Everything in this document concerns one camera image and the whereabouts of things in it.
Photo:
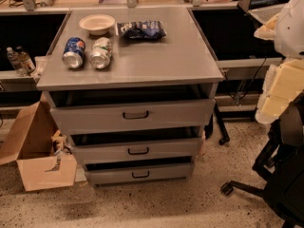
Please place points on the grey bottom drawer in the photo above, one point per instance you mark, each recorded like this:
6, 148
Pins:
110, 173

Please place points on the grey drawer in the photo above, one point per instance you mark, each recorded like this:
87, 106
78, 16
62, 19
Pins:
110, 173
137, 145
124, 109

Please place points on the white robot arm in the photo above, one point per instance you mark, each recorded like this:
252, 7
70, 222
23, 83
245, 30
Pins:
283, 82

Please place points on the grey drawer cabinet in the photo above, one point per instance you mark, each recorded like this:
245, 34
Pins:
180, 58

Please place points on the grey middle drawer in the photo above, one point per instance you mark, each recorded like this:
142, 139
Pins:
137, 145

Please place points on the grey top drawer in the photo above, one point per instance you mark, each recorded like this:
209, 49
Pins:
124, 109

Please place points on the open cardboard box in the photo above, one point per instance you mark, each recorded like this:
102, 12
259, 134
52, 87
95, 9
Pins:
30, 143

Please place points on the black rolling laptop stand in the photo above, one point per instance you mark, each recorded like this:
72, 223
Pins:
225, 137

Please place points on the blue chip bag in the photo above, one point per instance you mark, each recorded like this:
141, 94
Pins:
149, 29

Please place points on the blue pepsi can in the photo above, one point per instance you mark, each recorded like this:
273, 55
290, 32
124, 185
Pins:
74, 52

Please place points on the white paper bowl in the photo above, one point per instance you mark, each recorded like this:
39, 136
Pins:
97, 24

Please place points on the brown drink bottle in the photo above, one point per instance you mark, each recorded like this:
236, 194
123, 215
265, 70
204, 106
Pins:
25, 59

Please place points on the black office chair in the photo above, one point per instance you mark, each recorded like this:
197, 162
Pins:
281, 164

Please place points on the clear water bottle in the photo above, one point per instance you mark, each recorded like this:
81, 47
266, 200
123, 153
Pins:
15, 62

